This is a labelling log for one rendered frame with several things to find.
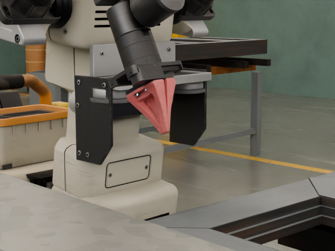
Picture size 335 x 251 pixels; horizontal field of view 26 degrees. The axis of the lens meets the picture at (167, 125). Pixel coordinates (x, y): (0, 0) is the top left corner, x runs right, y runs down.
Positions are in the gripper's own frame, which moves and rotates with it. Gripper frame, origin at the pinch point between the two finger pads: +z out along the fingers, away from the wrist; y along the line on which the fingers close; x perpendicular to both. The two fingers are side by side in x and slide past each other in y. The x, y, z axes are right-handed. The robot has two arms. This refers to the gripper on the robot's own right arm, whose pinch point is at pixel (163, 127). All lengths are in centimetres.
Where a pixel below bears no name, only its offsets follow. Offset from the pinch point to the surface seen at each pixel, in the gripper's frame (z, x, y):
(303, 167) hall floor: -5, 240, 366
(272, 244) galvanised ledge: 23, 24, 44
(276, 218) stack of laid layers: 17.9, -2.4, 15.1
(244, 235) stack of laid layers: 18.7, -2.1, 6.8
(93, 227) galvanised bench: 14, -42, -50
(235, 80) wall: -171, 554, 723
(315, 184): 14.7, 0.8, 32.7
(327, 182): 14.9, 0.4, 35.7
